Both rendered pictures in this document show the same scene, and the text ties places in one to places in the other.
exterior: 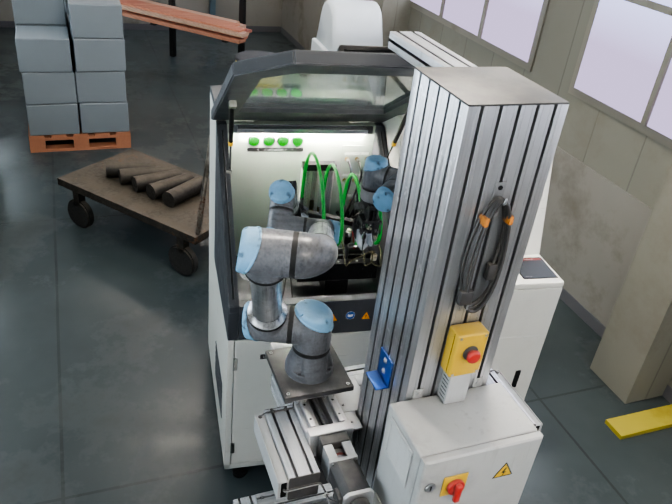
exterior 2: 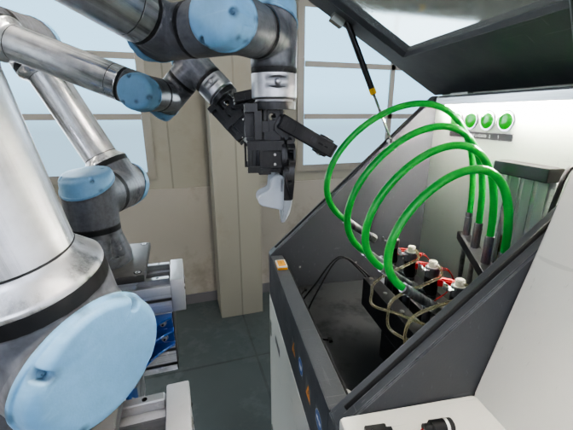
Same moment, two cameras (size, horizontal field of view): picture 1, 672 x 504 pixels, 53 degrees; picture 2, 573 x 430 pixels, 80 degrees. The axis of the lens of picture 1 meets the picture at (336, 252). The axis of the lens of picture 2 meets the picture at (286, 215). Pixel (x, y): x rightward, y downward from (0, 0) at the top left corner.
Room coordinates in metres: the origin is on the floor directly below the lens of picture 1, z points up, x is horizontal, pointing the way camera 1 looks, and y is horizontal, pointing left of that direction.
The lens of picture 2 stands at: (2.15, -0.69, 1.40)
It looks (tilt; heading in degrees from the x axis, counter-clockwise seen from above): 17 degrees down; 96
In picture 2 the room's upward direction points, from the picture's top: straight up
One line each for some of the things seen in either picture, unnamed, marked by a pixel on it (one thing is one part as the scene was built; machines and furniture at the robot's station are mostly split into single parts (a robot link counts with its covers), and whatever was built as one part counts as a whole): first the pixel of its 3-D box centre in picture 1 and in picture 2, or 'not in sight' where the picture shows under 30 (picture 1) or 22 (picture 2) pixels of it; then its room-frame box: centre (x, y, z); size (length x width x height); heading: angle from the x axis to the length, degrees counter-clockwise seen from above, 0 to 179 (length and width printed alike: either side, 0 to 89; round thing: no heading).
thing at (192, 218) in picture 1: (164, 168); not in sight; (3.97, 1.19, 0.50); 1.32 x 0.74 x 1.01; 60
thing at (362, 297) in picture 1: (317, 315); (298, 332); (2.10, 0.04, 0.87); 0.62 x 0.04 x 0.16; 107
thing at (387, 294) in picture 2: (334, 272); (411, 338); (2.36, 0.00, 0.91); 0.34 x 0.10 x 0.15; 107
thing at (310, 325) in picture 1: (310, 325); (91, 196); (1.59, 0.05, 1.20); 0.13 x 0.12 x 0.14; 92
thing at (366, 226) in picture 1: (368, 215); (270, 138); (2.06, -0.10, 1.35); 0.09 x 0.08 x 0.12; 18
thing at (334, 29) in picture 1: (345, 74); not in sight; (6.05, 0.11, 0.65); 0.63 x 0.56 x 1.29; 24
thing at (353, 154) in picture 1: (354, 180); not in sight; (2.65, -0.04, 1.20); 0.13 x 0.03 x 0.31; 107
